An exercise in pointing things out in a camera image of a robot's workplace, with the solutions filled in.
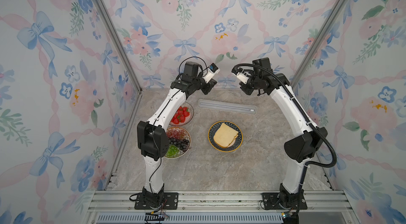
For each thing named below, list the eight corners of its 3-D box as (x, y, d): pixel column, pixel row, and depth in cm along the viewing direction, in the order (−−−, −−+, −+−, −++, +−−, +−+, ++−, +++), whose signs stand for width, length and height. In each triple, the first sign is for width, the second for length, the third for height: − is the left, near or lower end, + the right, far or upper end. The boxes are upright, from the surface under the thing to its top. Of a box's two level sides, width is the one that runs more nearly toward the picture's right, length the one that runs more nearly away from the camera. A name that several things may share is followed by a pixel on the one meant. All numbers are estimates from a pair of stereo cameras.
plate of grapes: (163, 158, 89) (162, 155, 85) (168, 130, 100) (167, 126, 97) (190, 158, 89) (189, 155, 85) (192, 130, 100) (191, 126, 97)
